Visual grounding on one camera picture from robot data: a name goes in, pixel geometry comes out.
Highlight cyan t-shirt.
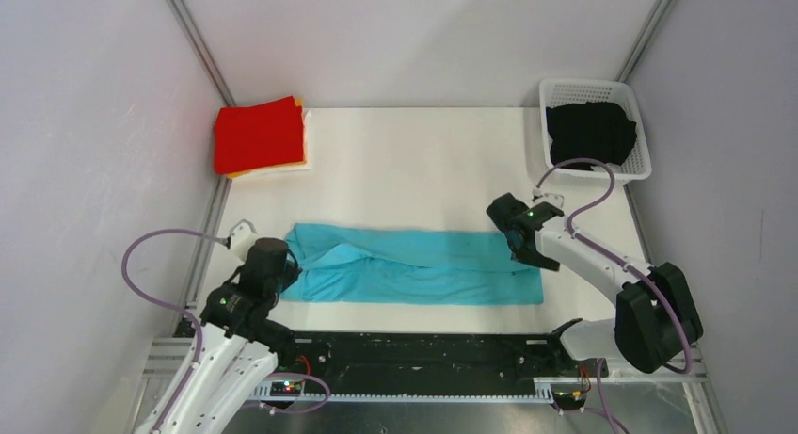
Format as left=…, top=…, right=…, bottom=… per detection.
left=283, top=223, right=544, bottom=306

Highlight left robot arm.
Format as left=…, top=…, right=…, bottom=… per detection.
left=136, top=233, right=300, bottom=433

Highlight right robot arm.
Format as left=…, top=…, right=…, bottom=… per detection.
left=487, top=193, right=704, bottom=376

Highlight left controller board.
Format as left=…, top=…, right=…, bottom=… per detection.
left=269, top=380, right=304, bottom=397

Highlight controller board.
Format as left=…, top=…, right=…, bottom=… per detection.
left=552, top=390, right=589, bottom=411
left=269, top=380, right=304, bottom=397

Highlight black t-shirt in basket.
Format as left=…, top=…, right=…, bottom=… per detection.
left=546, top=102, right=637, bottom=166

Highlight folded red t-shirt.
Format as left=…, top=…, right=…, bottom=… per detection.
left=213, top=95, right=306, bottom=176

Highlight white plastic basket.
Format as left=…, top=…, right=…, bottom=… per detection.
left=538, top=77, right=652, bottom=185

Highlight folded white t-shirt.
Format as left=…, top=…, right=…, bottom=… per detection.
left=235, top=107, right=312, bottom=180

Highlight folded orange t-shirt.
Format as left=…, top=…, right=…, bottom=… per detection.
left=225, top=97, right=308, bottom=181

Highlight right controller board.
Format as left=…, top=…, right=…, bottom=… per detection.
left=552, top=390, right=589, bottom=411

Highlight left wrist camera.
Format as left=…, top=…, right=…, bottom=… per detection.
left=229, top=219, right=258, bottom=255

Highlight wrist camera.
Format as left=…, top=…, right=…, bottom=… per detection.
left=532, top=191, right=565, bottom=210
left=229, top=219, right=258, bottom=255

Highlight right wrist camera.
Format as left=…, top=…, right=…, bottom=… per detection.
left=532, top=191, right=565, bottom=210

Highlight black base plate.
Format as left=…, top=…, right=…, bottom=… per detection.
left=278, top=330, right=608, bottom=399

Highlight aluminium frame rail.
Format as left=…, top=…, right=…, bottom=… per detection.
left=134, top=337, right=718, bottom=434

